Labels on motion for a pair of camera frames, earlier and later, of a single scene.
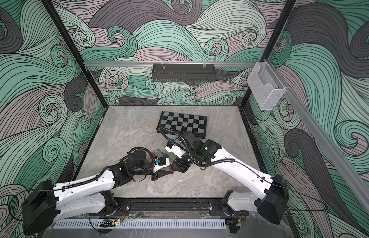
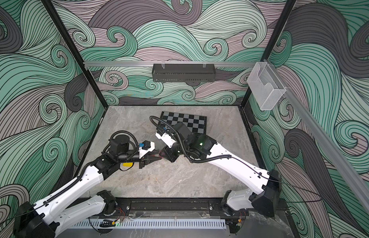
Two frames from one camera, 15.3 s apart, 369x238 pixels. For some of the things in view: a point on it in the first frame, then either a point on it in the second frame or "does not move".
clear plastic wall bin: x=266 y=85 does not move
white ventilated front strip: x=141 y=224 does not move
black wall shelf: x=183 y=72 does not move
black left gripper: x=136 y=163 to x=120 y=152
